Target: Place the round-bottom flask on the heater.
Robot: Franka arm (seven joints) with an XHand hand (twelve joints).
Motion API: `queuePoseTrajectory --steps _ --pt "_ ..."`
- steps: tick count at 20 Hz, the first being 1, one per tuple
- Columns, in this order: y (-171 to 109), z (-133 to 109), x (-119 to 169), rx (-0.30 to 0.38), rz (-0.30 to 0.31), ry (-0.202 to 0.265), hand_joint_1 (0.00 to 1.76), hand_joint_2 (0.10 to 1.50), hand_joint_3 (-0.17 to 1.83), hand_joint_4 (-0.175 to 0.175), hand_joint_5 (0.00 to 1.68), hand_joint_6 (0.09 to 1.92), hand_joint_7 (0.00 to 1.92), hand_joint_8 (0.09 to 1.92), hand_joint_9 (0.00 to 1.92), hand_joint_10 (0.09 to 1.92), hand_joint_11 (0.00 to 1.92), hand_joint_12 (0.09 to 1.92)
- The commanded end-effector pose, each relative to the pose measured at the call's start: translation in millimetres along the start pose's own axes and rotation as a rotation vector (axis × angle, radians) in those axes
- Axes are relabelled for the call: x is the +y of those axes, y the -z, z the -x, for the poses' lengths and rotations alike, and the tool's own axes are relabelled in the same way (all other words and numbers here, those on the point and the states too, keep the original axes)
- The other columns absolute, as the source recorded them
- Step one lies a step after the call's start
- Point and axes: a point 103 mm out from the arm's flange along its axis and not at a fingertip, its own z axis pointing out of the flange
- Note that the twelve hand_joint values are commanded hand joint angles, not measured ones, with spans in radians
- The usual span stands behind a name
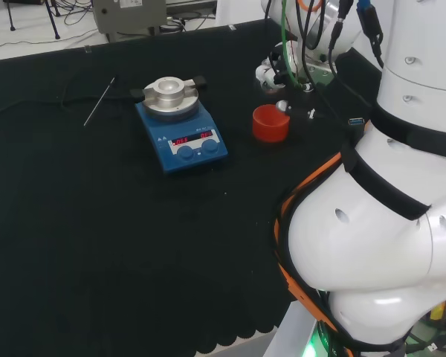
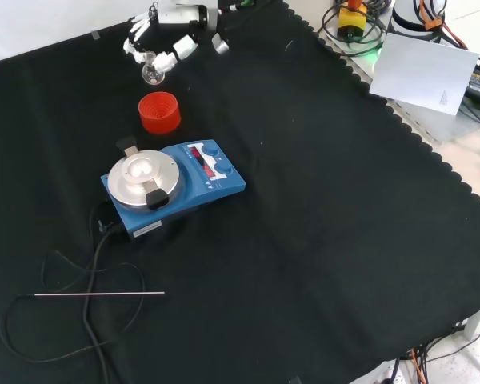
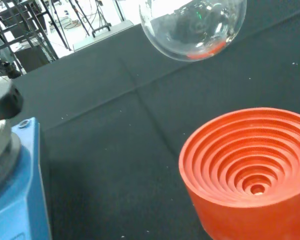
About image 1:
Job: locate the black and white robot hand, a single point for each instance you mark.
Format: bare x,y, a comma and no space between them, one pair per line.
269,74

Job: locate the clear round-bottom flask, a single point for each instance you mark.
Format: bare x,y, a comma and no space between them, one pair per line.
271,89

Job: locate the red round flask holder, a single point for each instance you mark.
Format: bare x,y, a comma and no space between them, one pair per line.
269,128

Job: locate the blue heater with steel top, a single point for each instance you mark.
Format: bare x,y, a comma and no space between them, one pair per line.
178,126

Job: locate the grey equipment box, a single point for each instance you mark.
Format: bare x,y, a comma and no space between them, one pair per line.
130,15

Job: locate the thin steel probe rod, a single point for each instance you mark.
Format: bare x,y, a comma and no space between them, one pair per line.
98,102

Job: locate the black tripod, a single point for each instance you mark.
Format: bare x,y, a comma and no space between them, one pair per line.
52,18

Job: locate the black bench cloth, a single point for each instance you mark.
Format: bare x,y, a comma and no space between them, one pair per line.
96,230

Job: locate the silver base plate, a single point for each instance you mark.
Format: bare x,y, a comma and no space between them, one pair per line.
293,334

